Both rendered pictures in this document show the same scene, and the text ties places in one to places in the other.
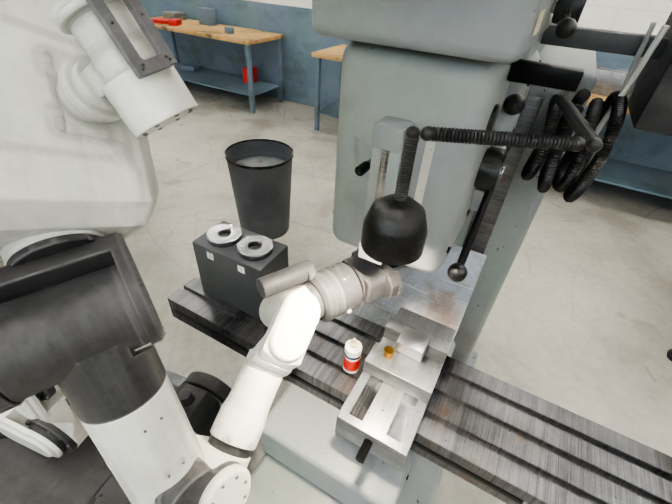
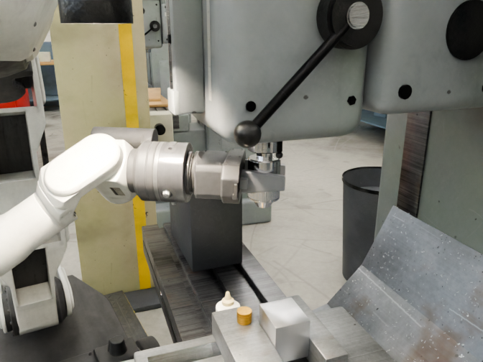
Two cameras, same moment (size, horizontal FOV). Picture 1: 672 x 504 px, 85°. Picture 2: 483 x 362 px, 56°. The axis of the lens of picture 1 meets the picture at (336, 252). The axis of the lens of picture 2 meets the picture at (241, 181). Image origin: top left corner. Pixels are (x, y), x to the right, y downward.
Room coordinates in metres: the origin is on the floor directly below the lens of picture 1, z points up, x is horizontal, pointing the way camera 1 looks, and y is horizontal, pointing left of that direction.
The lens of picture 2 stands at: (0.09, -0.51, 1.44)
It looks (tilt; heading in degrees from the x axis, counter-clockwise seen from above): 19 degrees down; 44
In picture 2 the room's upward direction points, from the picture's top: straight up
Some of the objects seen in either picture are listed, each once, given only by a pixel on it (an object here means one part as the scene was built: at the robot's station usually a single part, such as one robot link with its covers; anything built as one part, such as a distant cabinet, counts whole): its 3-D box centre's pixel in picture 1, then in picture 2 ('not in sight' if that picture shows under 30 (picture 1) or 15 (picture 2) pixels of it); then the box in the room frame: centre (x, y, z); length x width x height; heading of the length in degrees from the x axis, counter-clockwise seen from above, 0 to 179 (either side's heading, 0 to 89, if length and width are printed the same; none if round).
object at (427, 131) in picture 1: (510, 139); not in sight; (0.34, -0.16, 1.58); 0.17 x 0.01 x 0.01; 90
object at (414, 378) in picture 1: (400, 371); (246, 350); (0.47, -0.16, 1.01); 0.15 x 0.06 x 0.04; 63
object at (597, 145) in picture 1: (575, 118); not in sight; (0.42, -0.25, 1.58); 0.17 x 0.01 x 0.01; 166
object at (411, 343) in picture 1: (411, 347); (283, 330); (0.52, -0.18, 1.03); 0.06 x 0.05 x 0.06; 63
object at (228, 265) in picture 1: (243, 268); (203, 210); (0.75, 0.25, 1.02); 0.22 x 0.12 x 0.20; 65
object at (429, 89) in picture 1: (414, 152); (270, 5); (0.56, -0.11, 1.47); 0.21 x 0.19 x 0.32; 63
